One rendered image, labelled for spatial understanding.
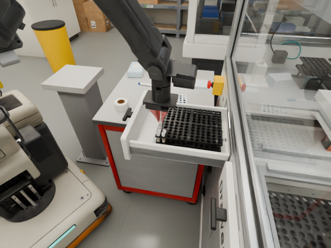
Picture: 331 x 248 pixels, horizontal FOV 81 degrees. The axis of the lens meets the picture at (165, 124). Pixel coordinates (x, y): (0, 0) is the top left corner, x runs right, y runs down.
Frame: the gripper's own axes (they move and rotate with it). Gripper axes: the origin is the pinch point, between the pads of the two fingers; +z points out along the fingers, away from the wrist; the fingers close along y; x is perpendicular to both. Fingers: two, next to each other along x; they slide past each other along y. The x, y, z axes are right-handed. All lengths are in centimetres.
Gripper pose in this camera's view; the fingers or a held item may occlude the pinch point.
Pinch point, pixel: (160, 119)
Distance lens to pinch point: 66.1
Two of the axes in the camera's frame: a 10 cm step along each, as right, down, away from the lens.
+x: -2.1, 6.7, -7.1
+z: -0.2, 7.2, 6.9
